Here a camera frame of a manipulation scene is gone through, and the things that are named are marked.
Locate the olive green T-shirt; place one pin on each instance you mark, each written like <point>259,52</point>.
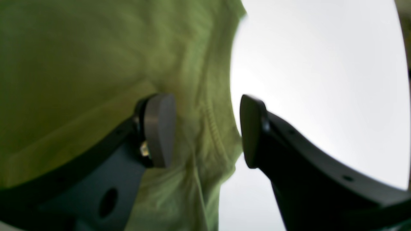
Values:
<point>72,70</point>

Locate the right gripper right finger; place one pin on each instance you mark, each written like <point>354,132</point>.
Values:
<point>315,192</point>

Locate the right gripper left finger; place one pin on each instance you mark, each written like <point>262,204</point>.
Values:
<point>96,191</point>

